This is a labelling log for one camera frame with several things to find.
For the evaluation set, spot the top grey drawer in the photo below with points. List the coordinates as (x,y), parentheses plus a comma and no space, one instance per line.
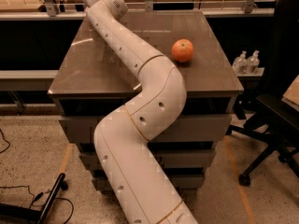
(190,128)

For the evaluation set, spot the black office chair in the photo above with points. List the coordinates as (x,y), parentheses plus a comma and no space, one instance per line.
(275,122)

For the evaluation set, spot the grey drawer cabinet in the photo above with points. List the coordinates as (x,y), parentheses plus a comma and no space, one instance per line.
(92,81)

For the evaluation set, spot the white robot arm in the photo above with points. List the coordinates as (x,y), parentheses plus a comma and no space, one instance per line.
(121,138)

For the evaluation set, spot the metal railing frame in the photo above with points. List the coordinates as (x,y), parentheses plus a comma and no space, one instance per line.
(249,0)

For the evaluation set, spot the clear pump bottle left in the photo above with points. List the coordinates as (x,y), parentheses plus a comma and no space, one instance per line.
(239,63)

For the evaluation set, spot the clear pump bottle right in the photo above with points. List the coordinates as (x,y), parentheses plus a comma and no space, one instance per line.
(252,62)

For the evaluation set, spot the orange fruit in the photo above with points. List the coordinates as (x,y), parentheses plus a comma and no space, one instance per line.
(182,51)

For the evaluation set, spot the clear pump bottle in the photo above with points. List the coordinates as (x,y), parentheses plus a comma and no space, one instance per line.
(252,62)
(239,63)

